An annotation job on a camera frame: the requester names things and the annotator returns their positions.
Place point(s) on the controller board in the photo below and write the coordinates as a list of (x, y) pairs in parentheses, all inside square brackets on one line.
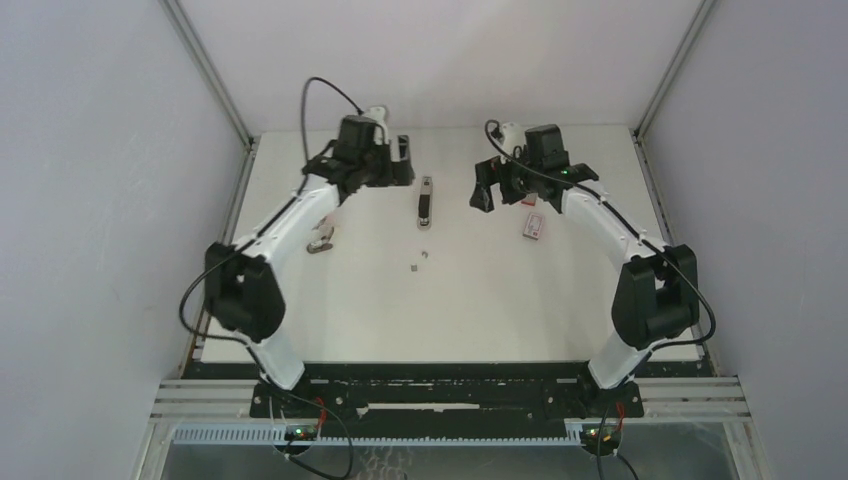
[(301, 434), (595, 440)]

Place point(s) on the right controller board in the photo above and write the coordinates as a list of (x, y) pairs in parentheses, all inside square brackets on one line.
[(595, 440)]

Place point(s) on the right aluminium frame post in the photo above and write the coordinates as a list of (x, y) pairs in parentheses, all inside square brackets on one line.
[(681, 54)]

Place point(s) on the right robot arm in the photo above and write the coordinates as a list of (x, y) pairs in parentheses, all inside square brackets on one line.
[(656, 297)]

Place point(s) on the white cable duct rail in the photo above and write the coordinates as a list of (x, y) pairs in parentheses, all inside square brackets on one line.
[(268, 435)]

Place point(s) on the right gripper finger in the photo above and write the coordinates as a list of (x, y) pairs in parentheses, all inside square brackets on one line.
[(486, 175), (513, 188)]

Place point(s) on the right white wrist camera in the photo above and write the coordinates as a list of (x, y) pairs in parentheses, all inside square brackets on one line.
[(513, 138)]

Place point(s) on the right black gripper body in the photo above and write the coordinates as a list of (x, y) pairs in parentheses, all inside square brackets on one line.
[(510, 166)]

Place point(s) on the left controller board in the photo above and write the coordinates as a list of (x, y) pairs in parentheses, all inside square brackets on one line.
[(301, 434)]

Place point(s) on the aluminium frame post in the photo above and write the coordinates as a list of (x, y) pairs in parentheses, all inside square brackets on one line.
[(681, 54), (204, 63)]

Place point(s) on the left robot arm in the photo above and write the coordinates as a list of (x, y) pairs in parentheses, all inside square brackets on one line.
[(243, 281)]

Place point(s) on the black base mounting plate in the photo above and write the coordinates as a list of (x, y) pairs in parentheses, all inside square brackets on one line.
[(479, 400)]

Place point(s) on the closed red staple box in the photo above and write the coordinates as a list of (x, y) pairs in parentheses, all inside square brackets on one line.
[(533, 226)]

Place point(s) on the grey black long stapler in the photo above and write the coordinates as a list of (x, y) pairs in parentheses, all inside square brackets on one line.
[(424, 206)]

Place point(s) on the small beige stapler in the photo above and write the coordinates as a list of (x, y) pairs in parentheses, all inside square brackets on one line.
[(321, 237)]

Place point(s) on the left aluminium frame post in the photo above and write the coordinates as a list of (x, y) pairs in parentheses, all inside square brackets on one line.
[(204, 63)]

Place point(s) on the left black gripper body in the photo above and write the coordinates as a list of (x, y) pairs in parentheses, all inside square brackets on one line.
[(377, 169)]

